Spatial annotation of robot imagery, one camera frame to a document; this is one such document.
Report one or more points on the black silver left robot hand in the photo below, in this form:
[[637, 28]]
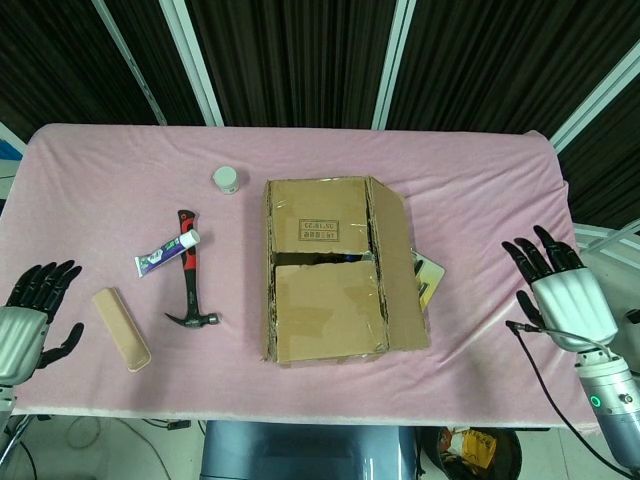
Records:
[[20, 345]]

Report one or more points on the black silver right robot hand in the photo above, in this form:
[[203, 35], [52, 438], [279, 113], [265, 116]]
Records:
[[575, 310]]

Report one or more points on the brown cardboard shipping box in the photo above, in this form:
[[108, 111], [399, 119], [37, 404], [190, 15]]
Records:
[[325, 310]]

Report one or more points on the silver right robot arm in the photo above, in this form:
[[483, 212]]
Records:
[[610, 395]]

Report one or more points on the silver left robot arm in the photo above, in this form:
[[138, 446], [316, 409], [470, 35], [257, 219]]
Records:
[[6, 400]]

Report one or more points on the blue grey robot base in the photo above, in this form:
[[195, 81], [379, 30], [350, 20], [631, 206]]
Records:
[[300, 455]]

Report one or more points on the beige oblong plastic case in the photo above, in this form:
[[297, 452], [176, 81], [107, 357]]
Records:
[[120, 327]]

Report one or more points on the yellow razor blister pack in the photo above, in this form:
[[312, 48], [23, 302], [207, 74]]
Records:
[[432, 275]]

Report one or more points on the black trash bin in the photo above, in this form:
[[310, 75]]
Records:
[[507, 455]]

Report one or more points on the purple white toothpaste tube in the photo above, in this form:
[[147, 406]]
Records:
[[160, 256]]

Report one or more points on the pink tablecloth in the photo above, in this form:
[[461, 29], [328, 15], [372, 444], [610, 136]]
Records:
[[450, 200]]

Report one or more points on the yellow snack wrapper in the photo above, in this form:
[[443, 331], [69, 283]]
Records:
[[475, 445]]

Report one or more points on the black power adapter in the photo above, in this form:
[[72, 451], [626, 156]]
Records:
[[179, 425]]

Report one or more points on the red black claw hammer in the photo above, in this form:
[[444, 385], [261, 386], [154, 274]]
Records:
[[190, 292]]

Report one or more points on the small white cream jar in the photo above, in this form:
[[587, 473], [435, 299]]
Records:
[[225, 177]]

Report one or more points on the white metal frame rail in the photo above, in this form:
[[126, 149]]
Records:
[[597, 235]]

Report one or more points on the white metal frame post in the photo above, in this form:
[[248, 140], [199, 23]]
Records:
[[395, 60], [595, 97], [192, 62]]

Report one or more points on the thin white frame post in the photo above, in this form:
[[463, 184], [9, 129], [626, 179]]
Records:
[[127, 57]]

